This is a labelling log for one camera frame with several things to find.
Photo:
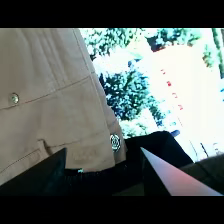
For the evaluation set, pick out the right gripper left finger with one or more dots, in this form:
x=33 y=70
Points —
x=40 y=176

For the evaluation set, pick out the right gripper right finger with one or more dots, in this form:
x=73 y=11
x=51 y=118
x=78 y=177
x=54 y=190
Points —
x=166 y=180

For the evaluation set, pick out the brown pants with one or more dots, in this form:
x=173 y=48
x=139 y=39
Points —
x=50 y=100

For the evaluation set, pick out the dark garment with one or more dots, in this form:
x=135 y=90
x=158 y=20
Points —
x=208 y=173

